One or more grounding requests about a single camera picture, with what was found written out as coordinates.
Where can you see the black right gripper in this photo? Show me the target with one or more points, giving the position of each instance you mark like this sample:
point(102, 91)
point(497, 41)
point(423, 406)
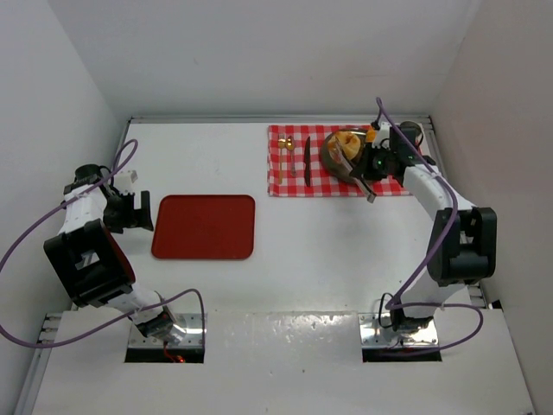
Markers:
point(364, 169)

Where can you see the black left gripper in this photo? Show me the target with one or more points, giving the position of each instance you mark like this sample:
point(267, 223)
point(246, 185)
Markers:
point(134, 209)

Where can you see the orange striped croissant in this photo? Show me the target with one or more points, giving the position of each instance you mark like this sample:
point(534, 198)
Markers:
point(370, 136)

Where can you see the round orange bun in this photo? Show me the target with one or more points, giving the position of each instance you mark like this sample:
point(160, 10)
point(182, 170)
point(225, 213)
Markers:
point(349, 142)

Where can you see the stainless steel tongs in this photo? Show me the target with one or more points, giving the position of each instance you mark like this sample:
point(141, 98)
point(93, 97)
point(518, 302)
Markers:
point(358, 179)

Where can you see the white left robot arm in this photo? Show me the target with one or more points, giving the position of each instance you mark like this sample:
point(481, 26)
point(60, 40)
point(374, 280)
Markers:
point(91, 265)

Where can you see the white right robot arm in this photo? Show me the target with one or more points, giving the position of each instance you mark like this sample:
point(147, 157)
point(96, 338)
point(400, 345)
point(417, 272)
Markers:
point(463, 239)

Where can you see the dark metal plate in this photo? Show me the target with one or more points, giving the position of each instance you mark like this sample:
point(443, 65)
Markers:
point(327, 156)

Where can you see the red plastic tray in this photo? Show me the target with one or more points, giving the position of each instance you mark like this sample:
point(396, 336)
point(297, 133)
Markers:
point(205, 227)

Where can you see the black knife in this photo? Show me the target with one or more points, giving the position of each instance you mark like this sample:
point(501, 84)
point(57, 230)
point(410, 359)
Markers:
point(306, 162)

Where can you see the red checkered cloth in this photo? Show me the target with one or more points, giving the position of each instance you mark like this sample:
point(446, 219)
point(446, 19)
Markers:
point(322, 184)

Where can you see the gold spoon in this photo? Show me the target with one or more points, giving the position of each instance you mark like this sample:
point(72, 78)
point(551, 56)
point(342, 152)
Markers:
point(291, 146)

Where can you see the gold fork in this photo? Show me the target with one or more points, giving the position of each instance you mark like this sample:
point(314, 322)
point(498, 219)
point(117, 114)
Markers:
point(281, 142)

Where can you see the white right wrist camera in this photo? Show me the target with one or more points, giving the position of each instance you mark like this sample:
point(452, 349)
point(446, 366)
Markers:
point(382, 136)

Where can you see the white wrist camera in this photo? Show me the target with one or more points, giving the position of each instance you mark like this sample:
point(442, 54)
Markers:
point(124, 181)
point(382, 136)

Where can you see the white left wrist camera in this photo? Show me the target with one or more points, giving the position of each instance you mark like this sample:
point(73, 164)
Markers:
point(124, 181)

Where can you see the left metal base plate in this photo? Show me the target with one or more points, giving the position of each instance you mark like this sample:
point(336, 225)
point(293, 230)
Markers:
point(186, 334)

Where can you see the metal base plate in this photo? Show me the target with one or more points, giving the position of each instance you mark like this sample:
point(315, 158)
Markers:
point(377, 333)
point(186, 334)

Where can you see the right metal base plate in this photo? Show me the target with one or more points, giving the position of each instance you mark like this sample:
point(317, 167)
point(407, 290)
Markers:
point(377, 333)

